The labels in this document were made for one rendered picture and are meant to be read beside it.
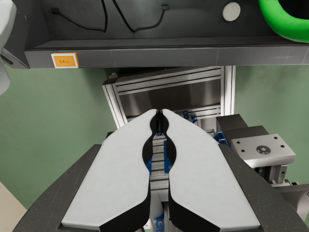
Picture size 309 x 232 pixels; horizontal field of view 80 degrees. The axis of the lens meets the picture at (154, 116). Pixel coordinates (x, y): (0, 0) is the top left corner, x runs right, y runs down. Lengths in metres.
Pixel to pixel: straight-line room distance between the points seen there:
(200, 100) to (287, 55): 0.89
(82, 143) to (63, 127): 0.23
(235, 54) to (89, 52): 0.31
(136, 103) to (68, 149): 0.98
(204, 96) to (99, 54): 0.98
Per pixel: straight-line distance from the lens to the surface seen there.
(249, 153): 0.58
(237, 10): 0.54
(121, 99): 1.31
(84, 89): 1.59
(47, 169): 2.36
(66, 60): 0.45
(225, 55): 0.44
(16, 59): 0.49
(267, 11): 0.20
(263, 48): 0.46
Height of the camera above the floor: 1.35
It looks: 58 degrees down
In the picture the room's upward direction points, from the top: 177 degrees counter-clockwise
